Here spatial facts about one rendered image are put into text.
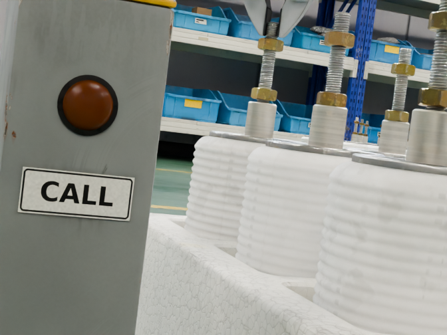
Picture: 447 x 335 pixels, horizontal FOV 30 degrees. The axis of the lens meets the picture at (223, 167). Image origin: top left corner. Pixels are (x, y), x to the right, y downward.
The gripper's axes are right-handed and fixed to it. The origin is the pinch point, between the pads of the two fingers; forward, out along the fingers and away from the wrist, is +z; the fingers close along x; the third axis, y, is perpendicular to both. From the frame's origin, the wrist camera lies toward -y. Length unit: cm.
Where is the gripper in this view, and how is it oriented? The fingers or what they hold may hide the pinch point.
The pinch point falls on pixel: (276, 20)
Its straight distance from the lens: 65.4
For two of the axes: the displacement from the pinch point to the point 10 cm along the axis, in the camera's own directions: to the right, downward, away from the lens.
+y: -3.0, 0.1, -9.5
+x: 9.5, 1.3, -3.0
